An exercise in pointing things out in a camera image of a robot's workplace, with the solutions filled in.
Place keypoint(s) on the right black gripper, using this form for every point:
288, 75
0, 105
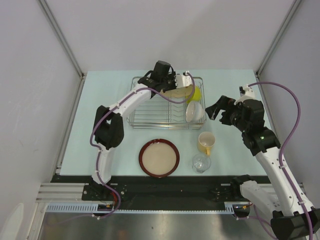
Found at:
224, 103

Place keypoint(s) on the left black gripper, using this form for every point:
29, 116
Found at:
172, 76

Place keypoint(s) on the beige bird pattern plate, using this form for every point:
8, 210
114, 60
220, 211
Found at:
178, 93

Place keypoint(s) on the lime green bowl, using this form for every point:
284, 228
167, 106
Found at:
196, 96

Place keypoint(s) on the white bowl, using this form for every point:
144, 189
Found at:
194, 112

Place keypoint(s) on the metal wire dish rack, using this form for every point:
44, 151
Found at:
158, 113

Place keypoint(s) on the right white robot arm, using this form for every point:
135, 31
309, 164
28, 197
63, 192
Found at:
290, 213

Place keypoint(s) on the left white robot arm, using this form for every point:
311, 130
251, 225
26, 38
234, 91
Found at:
108, 128

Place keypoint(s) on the yellow mug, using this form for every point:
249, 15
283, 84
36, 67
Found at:
205, 143

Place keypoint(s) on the clear drinking glass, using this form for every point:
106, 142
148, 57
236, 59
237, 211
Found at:
201, 162

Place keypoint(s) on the red rimmed beige plate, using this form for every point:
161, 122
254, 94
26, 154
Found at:
159, 158

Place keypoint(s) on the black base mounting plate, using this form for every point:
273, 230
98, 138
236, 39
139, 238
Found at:
171, 193

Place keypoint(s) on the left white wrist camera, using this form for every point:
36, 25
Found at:
183, 80

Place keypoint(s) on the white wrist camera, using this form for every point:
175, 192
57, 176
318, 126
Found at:
246, 93
183, 80

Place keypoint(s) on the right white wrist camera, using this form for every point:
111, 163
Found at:
246, 93

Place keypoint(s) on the light blue cable duct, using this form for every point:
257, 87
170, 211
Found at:
95, 208

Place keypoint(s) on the aluminium frame rail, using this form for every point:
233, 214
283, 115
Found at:
60, 193

